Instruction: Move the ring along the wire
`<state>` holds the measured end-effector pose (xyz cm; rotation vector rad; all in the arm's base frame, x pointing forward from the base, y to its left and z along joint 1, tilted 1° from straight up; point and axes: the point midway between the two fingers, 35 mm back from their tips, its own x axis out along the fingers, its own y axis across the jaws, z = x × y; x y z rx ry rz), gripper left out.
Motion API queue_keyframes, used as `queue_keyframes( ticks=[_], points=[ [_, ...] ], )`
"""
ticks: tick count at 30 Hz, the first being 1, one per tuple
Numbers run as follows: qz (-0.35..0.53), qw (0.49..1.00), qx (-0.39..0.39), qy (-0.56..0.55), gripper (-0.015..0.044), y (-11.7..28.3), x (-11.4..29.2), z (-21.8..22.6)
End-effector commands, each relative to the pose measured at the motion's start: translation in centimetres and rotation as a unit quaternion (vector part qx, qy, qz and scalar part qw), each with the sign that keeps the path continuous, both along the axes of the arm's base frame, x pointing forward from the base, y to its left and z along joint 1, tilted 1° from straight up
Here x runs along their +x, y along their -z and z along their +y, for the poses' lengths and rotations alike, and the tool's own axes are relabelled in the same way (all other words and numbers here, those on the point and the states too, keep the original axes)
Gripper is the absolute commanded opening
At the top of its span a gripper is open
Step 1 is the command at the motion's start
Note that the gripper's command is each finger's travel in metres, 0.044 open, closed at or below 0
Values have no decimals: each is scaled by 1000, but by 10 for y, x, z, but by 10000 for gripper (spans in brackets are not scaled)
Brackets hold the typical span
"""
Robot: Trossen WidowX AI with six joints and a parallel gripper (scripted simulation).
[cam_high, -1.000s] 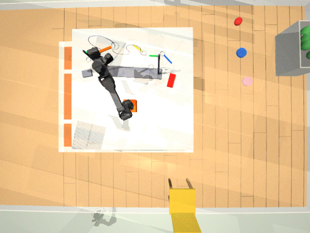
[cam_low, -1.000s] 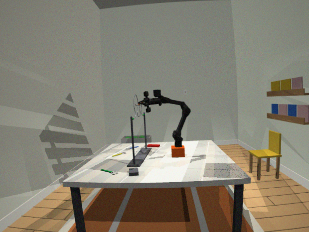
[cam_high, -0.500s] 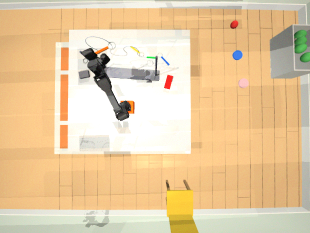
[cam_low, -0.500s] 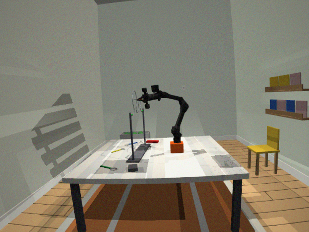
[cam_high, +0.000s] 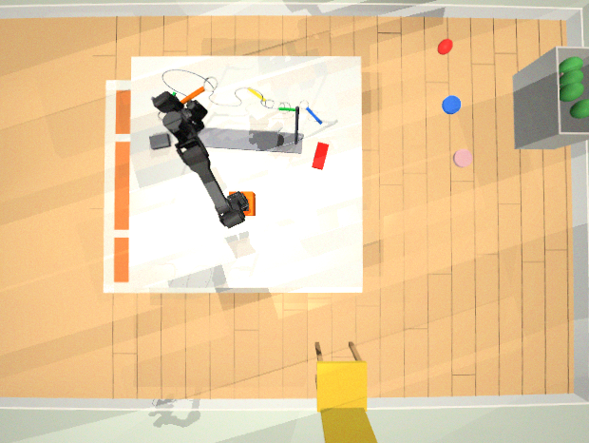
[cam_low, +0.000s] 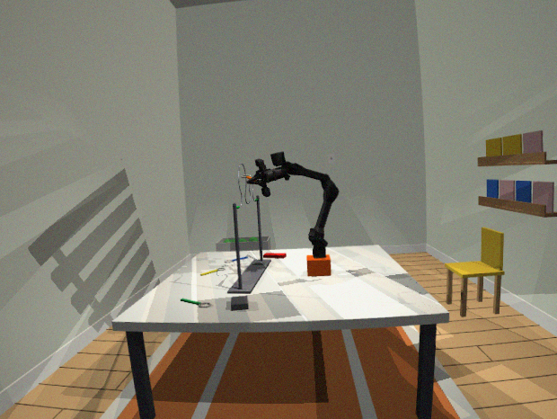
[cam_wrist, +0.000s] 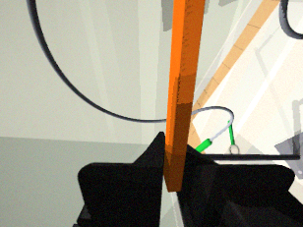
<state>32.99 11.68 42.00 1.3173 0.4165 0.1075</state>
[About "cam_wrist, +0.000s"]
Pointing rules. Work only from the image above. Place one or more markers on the orange-brown tapered handle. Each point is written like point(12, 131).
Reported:
point(186, 36)

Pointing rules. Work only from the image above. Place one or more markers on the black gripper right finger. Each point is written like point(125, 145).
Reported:
point(203, 180)

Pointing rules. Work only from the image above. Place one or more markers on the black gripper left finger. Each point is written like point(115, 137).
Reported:
point(141, 179)

